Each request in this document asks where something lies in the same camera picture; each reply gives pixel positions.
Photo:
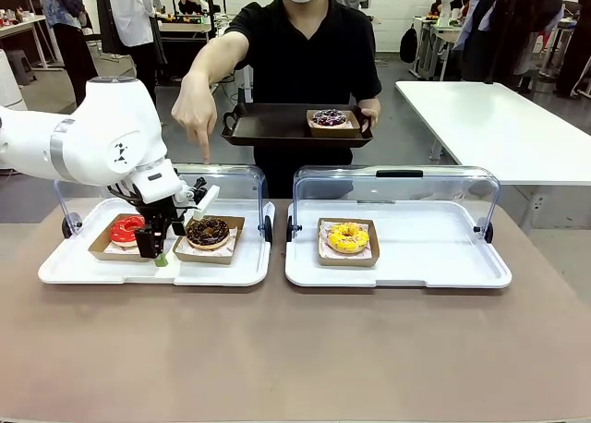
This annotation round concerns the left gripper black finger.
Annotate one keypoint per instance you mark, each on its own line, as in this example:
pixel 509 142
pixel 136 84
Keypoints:
pixel 150 243
pixel 178 226

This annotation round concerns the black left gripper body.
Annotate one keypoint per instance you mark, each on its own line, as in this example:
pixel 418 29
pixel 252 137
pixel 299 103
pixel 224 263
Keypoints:
pixel 159 213

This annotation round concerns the black serving tray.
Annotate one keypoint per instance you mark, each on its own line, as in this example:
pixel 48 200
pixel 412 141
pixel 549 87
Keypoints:
pixel 272 125

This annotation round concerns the brown cardboard donut box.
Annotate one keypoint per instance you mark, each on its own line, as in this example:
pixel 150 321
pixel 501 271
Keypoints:
pixel 184 255
pixel 375 247
pixel 332 132
pixel 99 251

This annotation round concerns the purple glazed sprinkled donut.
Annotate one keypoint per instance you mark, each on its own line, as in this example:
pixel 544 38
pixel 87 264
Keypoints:
pixel 329 117

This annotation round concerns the white paper liner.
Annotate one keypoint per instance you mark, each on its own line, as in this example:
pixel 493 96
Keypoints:
pixel 233 238
pixel 107 248
pixel 350 124
pixel 323 252

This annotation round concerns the person's right forearm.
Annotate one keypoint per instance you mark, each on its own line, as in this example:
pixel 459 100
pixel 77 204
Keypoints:
pixel 217 58

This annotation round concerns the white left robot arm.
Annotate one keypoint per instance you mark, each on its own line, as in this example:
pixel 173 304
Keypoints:
pixel 92 132

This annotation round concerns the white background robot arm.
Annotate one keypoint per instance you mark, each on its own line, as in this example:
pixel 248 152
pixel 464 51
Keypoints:
pixel 445 12

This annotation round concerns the chocolate sprinkled donut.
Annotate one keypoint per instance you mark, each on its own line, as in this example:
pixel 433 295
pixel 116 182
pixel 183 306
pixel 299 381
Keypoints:
pixel 203 238

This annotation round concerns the red glazed donut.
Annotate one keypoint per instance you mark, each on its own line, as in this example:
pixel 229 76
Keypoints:
pixel 120 233

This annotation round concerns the yellow glazed sprinkled donut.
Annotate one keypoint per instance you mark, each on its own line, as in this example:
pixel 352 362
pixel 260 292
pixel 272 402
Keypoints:
pixel 339 240

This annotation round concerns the person in blue patterned top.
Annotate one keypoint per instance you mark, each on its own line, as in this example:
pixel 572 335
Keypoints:
pixel 69 39

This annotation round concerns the person in white shirt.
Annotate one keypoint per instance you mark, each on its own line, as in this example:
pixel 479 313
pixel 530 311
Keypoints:
pixel 134 16

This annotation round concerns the person in black shirt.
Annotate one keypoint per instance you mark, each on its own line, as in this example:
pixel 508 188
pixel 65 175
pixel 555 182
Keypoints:
pixel 314 63

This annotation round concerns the seated person in black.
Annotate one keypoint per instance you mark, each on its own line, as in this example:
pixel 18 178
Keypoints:
pixel 441 3

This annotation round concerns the person in dark coat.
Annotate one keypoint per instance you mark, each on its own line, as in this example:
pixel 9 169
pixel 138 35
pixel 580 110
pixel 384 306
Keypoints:
pixel 512 26

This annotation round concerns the person in black clothes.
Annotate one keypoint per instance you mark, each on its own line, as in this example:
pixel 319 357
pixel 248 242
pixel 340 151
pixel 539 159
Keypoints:
pixel 577 39

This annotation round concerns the person's right hand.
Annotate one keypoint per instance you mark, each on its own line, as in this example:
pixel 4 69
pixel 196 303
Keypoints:
pixel 196 109

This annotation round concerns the person's left hand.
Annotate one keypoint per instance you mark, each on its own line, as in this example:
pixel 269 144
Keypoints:
pixel 371 113

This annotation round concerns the clear display tray lid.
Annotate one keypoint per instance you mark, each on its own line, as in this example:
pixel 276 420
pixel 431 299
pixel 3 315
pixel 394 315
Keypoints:
pixel 240 183
pixel 346 183

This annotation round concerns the white display tray base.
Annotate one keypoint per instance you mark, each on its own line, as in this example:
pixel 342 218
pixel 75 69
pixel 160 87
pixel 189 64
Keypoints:
pixel 415 266
pixel 69 266

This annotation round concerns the workbench with yellow items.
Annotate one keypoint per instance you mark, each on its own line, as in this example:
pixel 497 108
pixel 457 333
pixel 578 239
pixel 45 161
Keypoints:
pixel 184 28

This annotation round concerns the white air purifier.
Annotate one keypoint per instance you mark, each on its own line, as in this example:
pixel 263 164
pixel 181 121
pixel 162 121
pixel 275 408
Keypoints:
pixel 9 81

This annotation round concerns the grey plastic stool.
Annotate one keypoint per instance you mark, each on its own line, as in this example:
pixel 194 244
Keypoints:
pixel 20 65

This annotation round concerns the white narrow side table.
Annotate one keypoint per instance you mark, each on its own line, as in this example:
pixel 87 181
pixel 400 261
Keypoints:
pixel 23 25

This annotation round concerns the black backpack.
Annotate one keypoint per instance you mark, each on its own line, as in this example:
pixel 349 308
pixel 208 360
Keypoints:
pixel 408 44

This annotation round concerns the white background work table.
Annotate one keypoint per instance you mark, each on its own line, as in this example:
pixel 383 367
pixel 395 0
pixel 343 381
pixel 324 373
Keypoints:
pixel 438 35

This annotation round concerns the large white table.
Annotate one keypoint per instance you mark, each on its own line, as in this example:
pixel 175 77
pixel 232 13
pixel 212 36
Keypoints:
pixel 498 127

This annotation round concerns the left camera mount bracket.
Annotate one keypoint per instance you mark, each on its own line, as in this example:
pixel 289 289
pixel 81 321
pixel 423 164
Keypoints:
pixel 191 192

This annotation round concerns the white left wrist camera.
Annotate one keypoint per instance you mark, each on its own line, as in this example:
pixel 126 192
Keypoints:
pixel 207 201

